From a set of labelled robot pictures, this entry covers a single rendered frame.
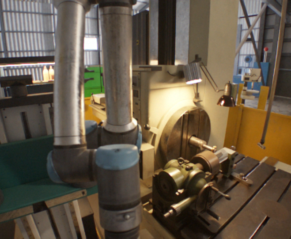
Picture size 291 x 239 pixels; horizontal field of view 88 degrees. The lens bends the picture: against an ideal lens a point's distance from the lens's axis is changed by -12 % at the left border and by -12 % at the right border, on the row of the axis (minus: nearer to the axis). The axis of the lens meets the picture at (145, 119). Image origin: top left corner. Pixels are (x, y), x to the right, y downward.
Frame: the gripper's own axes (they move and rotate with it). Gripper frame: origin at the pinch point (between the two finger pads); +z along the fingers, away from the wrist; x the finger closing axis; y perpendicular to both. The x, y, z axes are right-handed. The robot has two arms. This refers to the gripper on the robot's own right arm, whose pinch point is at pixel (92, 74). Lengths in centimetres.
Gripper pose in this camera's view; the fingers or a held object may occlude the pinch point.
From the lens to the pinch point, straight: 174.9
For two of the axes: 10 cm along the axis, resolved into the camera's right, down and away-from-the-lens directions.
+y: -5.6, -5.1, 6.5
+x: -1.7, 8.4, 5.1
